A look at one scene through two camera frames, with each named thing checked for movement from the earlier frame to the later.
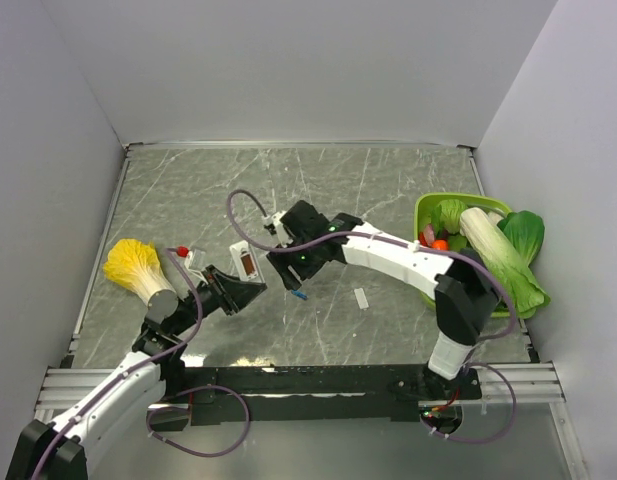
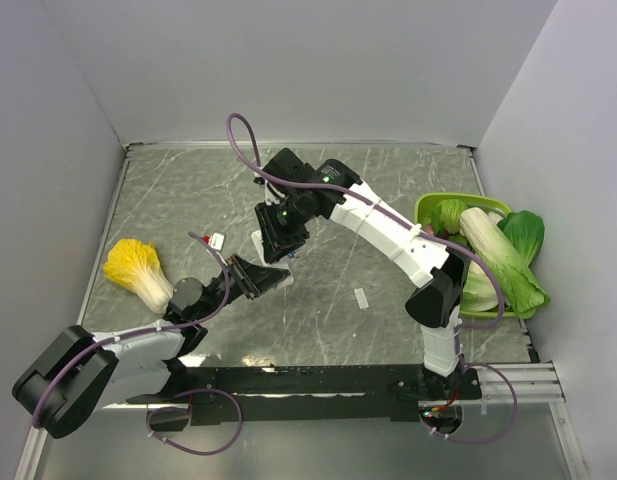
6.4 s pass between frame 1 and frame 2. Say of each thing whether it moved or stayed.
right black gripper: moved
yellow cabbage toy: stayed
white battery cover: stayed
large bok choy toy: stayed
